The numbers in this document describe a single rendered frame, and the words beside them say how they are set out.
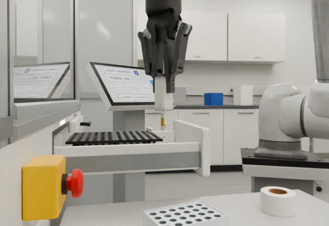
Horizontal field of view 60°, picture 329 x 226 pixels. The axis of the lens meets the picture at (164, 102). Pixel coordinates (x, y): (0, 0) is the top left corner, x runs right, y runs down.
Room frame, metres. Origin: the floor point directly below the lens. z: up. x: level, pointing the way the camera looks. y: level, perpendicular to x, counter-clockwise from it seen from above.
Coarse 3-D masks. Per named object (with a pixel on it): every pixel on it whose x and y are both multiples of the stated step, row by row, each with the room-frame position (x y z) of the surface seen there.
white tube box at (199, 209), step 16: (160, 208) 0.51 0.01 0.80; (176, 208) 0.52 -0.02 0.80; (192, 208) 0.52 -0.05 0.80; (208, 208) 0.52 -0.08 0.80; (144, 224) 0.49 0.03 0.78; (160, 224) 0.45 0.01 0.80; (176, 224) 0.46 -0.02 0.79; (192, 224) 0.45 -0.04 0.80; (208, 224) 0.46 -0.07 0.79; (224, 224) 0.48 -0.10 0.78
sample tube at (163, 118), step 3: (162, 111) 0.59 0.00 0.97; (165, 111) 0.59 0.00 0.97; (162, 114) 0.59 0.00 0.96; (165, 114) 0.59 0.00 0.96; (162, 117) 0.59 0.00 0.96; (165, 117) 0.59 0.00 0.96; (162, 120) 0.59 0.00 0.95; (165, 120) 0.59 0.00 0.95; (162, 123) 0.59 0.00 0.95; (165, 123) 0.59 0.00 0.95; (162, 126) 0.59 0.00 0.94; (165, 126) 0.59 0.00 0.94; (162, 129) 0.59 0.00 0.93; (165, 129) 0.59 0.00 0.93
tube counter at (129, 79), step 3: (126, 78) 1.66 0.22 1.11; (129, 78) 1.68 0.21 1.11; (132, 78) 1.70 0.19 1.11; (135, 78) 1.72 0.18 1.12; (138, 78) 1.74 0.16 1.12; (141, 78) 1.76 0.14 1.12; (144, 78) 1.78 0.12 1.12; (129, 81) 1.66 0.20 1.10; (132, 81) 1.68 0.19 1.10; (135, 81) 1.70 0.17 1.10; (138, 81) 1.71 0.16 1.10; (141, 81) 1.74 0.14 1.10; (144, 81) 1.76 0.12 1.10; (147, 81) 1.78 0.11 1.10
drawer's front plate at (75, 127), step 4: (80, 116) 1.09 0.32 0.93; (72, 120) 0.89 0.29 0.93; (76, 120) 0.90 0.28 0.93; (80, 120) 1.04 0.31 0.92; (72, 124) 0.88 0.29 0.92; (76, 124) 0.89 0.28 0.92; (72, 128) 0.88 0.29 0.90; (76, 128) 0.89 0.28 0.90; (80, 128) 1.04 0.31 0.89; (72, 132) 0.88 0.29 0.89
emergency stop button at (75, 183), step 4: (72, 172) 0.40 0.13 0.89; (76, 172) 0.40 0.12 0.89; (80, 172) 0.40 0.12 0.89; (68, 176) 0.40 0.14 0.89; (72, 176) 0.39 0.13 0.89; (76, 176) 0.39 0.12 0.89; (80, 176) 0.40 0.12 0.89; (68, 180) 0.40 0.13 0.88; (72, 180) 0.39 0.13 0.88; (76, 180) 0.39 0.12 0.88; (80, 180) 0.39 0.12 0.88; (68, 184) 0.39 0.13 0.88; (72, 184) 0.39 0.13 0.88; (76, 184) 0.39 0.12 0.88; (80, 184) 0.39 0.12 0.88; (68, 188) 0.40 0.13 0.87; (72, 188) 0.39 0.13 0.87; (76, 188) 0.39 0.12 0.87; (80, 188) 0.39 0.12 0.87; (72, 192) 0.39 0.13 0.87; (76, 192) 0.39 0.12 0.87; (80, 192) 0.39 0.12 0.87; (72, 196) 0.39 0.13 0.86; (76, 196) 0.39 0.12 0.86
